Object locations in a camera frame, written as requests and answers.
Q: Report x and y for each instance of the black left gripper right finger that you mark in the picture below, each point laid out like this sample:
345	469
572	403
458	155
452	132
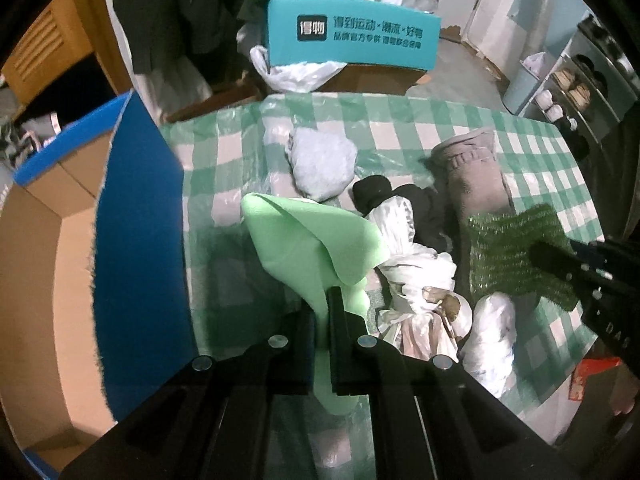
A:
344	329

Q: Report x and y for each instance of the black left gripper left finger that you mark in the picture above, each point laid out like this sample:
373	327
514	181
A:
293	351

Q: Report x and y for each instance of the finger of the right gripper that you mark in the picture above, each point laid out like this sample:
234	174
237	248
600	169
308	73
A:
571	266

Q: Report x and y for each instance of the dark green knit cloth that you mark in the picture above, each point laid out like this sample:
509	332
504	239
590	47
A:
499	255

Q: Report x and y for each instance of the white patterned cloth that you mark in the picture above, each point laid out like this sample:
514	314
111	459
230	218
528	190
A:
426	317

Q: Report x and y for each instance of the light green cloth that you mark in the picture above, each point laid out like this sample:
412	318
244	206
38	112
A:
312	248

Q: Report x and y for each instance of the grey fleece garment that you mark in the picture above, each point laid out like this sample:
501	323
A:
468	167

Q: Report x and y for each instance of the light blue knit sock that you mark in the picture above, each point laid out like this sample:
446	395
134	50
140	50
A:
322	163

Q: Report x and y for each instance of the blue-rimmed cardboard box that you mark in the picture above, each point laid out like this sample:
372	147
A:
94	310

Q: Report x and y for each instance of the green checkered tablecloth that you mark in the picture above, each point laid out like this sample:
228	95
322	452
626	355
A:
233	301

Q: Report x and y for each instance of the white light-blue sock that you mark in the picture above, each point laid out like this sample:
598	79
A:
488	352

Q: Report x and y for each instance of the black sock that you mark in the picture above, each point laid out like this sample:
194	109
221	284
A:
404	214

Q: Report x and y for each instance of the shoe rack with shoes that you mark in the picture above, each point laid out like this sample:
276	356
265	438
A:
587	91

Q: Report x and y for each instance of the light blue bin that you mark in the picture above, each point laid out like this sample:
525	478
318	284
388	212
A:
532	72

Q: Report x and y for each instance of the brown cardboard box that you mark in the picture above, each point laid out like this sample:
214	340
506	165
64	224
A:
375	79

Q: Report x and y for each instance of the white plastic bag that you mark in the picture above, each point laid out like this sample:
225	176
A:
301	77

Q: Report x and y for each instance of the teal shoe box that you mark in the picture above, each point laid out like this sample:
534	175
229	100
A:
351	31

